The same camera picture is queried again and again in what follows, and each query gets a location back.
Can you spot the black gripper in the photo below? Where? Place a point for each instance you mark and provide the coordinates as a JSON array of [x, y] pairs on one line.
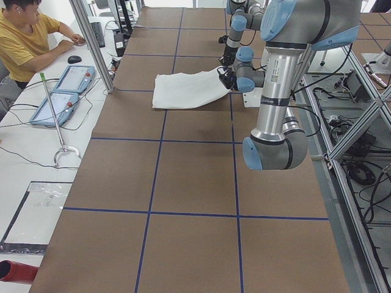
[[226, 60], [227, 80]]

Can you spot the white long-sleeve printed shirt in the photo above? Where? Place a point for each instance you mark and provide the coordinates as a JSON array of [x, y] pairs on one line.
[[187, 91]]

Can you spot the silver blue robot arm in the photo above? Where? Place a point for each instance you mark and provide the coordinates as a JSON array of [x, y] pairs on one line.
[[288, 28], [244, 15]]

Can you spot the black keyboard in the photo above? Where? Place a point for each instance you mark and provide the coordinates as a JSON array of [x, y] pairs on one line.
[[98, 33]]

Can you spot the upper blue teach pendant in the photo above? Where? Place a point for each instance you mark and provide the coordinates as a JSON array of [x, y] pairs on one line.
[[75, 79]]

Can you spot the blue teach pendant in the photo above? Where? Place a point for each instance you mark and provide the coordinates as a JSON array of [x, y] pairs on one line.
[[75, 79], [63, 104]]

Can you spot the black computer mouse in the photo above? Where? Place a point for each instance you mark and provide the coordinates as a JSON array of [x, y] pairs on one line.
[[74, 59]]

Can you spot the lower blue teach pendant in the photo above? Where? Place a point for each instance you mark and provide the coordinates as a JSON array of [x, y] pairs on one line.
[[63, 104]]

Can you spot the person in yellow shirt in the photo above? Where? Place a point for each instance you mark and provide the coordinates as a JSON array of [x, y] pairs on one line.
[[31, 41]]

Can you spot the clear plastic document sleeve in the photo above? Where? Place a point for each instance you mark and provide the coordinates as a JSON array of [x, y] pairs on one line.
[[35, 219]]

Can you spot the red cylinder object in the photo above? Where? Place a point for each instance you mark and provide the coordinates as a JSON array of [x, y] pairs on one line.
[[16, 272]]

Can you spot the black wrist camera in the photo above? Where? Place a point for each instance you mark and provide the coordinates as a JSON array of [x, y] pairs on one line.
[[223, 39]]

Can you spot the aluminium frame post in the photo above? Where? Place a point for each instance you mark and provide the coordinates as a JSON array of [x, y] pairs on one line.
[[86, 29]]

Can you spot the green handled reacher grabber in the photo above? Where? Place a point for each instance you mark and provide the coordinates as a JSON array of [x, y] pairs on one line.
[[64, 148]]

